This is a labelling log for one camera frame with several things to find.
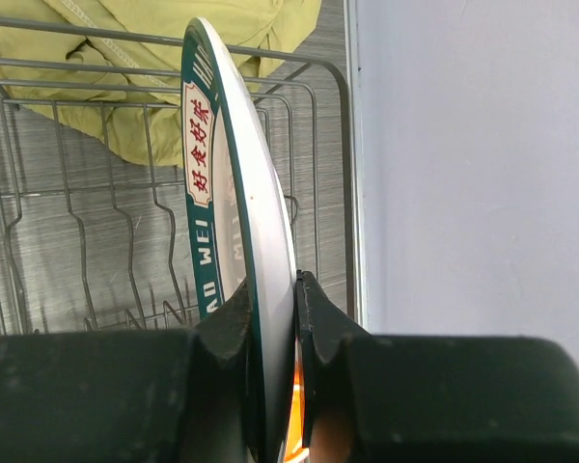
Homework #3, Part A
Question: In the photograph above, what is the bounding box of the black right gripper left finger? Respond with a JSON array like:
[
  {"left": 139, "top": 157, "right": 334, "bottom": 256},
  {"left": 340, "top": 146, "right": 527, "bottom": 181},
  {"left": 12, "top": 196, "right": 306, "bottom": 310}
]
[{"left": 0, "top": 286, "right": 258, "bottom": 462}]

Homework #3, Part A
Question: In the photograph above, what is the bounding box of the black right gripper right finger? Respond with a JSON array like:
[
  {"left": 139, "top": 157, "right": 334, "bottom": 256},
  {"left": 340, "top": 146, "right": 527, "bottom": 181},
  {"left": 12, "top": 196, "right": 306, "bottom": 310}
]
[{"left": 296, "top": 272, "right": 579, "bottom": 462}]

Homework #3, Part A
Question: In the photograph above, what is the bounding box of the white green-rim round plate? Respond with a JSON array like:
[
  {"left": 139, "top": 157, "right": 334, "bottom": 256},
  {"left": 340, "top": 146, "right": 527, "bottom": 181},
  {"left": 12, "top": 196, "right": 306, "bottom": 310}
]
[{"left": 180, "top": 17, "right": 296, "bottom": 462}]

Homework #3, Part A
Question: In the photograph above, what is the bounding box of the orange mug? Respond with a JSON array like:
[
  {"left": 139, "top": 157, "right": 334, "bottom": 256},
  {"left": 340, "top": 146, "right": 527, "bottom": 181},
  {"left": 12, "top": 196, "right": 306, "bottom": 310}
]
[{"left": 283, "top": 341, "right": 309, "bottom": 463}]

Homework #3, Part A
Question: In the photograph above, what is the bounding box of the olive green folded cloth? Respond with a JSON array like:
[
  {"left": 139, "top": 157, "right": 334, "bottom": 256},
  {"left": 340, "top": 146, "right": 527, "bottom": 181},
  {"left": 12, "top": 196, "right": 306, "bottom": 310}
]
[{"left": 0, "top": 0, "right": 321, "bottom": 166}]

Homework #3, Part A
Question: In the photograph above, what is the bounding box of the grey wire dish rack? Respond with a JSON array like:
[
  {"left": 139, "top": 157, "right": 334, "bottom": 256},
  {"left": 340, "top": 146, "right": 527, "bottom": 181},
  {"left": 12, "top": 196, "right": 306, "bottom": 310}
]
[{"left": 0, "top": 9, "right": 350, "bottom": 335}]

